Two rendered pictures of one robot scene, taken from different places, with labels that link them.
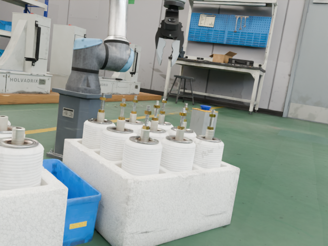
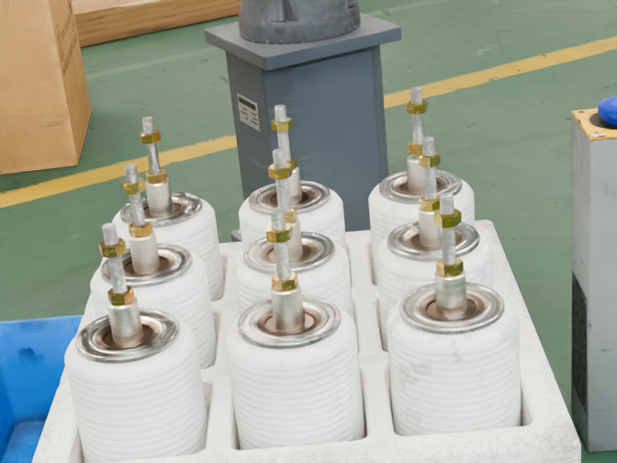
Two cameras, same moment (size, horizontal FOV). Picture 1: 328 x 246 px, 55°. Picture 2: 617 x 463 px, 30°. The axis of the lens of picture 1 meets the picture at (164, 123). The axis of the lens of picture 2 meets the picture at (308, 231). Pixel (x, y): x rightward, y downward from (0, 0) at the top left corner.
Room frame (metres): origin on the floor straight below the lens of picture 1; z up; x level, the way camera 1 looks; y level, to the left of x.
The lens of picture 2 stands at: (0.31, -0.55, 0.65)
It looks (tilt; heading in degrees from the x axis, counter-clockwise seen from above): 24 degrees down; 41
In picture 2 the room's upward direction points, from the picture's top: 6 degrees counter-clockwise
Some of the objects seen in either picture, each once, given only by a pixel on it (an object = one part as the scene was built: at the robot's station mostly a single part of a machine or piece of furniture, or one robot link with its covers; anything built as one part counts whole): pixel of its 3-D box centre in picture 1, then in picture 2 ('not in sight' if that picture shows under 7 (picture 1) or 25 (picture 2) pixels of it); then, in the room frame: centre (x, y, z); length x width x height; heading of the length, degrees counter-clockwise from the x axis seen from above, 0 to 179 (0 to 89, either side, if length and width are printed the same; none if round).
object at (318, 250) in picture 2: (153, 130); (289, 254); (0.94, 0.03, 0.25); 0.08 x 0.08 x 0.01
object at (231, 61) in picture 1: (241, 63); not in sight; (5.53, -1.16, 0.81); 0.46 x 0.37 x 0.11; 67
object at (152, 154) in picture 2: (102, 105); (153, 158); (0.95, 0.19, 0.30); 0.01 x 0.01 x 0.08
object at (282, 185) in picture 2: (155, 113); (283, 194); (0.94, 0.03, 0.30); 0.01 x 0.01 x 0.08
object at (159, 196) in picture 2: (100, 117); (159, 197); (0.95, 0.19, 0.26); 0.02 x 0.02 x 0.03
